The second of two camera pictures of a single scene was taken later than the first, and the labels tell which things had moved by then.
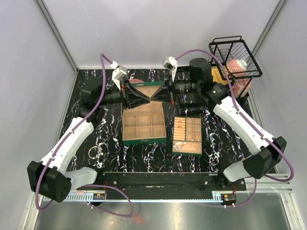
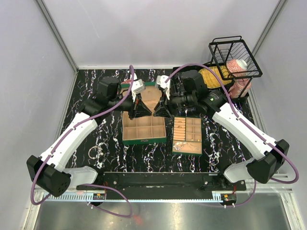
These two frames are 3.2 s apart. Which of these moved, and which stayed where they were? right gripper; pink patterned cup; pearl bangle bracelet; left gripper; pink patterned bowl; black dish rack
Moved: right gripper; left gripper
Stayed: black dish rack; pink patterned cup; pink patterned bowl; pearl bangle bracelet
